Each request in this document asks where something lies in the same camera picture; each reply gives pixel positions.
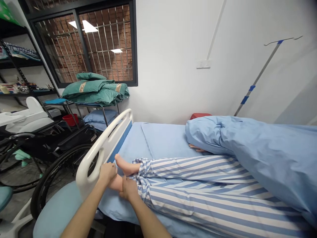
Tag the person's right hand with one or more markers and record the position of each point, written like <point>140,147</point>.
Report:
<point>131,190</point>

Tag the person's left hand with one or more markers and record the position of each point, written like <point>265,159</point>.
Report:
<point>107,172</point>

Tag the person's left fingers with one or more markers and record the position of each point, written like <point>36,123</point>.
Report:
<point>113,169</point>

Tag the patient doll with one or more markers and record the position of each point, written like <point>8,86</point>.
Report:
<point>198,188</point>

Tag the white bed footboard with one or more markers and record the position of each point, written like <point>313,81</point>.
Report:
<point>99,148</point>

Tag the blue pillow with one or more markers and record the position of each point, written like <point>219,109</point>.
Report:
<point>97,118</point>

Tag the light blue bed sheet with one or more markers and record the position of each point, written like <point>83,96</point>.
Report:
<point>163,141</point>

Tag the black wheelchair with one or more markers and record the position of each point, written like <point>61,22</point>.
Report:
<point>57,148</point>

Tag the red bucket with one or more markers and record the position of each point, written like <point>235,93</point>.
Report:
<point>70,119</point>

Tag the light blue padded chair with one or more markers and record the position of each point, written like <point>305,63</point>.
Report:
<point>59,208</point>

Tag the folded green quilt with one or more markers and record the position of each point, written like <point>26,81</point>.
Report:
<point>96,91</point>

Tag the small blue topped table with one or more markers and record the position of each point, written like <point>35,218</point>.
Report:
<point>55,101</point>

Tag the white plastic commode seat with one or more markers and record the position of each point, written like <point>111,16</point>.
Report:
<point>27,116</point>

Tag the red box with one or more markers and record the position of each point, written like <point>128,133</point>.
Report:
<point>199,115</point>

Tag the teal padded stool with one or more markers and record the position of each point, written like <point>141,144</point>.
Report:
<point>5,197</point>

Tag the black framed barred window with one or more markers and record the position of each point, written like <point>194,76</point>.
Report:
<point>99,44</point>

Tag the black metal shelf unit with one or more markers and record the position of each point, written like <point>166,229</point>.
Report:
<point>22,62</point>

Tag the light blue duvet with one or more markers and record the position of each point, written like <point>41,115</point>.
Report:
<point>260,146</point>

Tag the metal drip stand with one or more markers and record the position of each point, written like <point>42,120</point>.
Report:
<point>257,79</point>

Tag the metal frame rack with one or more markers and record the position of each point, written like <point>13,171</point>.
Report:
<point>105,112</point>

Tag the white wall socket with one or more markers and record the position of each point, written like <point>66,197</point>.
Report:
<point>203,64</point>

